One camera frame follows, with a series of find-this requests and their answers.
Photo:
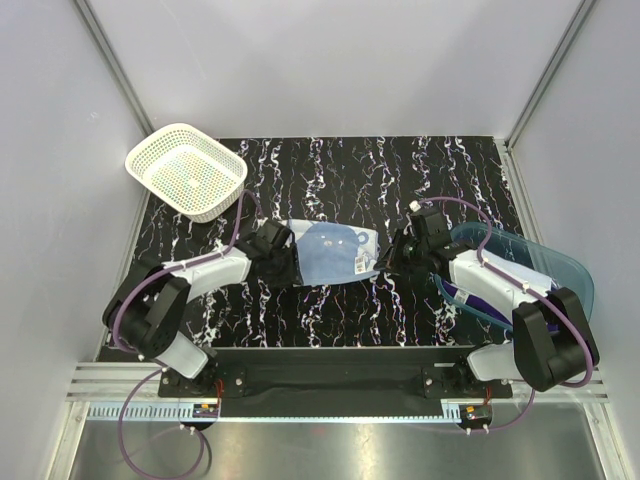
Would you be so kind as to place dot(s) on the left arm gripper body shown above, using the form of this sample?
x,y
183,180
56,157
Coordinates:
x,y
284,269

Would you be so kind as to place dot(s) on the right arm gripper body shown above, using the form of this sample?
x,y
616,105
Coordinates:
x,y
404,257

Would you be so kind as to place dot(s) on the light blue towel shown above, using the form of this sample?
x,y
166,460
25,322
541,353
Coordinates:
x,y
334,254

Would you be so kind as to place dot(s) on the purple microfiber towel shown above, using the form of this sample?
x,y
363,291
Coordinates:
x,y
475,302

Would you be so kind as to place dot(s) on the white towel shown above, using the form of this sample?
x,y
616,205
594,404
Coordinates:
x,y
537,280

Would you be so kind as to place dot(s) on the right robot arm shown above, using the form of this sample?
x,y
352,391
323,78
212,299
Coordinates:
x,y
551,342

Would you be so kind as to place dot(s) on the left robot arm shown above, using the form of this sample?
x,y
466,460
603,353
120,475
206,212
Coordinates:
x,y
145,314

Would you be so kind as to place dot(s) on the white perforated laundry basket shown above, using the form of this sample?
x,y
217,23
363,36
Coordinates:
x,y
191,172

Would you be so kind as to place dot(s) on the blue transparent plastic tray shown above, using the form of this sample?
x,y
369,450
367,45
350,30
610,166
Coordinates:
x,y
540,265

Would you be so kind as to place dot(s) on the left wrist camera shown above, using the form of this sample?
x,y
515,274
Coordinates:
x,y
271,236

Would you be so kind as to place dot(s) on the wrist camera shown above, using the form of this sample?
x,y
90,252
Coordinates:
x,y
429,226
271,236

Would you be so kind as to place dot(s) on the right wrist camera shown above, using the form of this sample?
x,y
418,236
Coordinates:
x,y
429,226

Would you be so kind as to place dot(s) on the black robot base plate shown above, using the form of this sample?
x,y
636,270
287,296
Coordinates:
x,y
330,380

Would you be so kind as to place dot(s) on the aluminium frame rail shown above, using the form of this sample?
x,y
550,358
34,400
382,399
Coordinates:
x,y
140,392

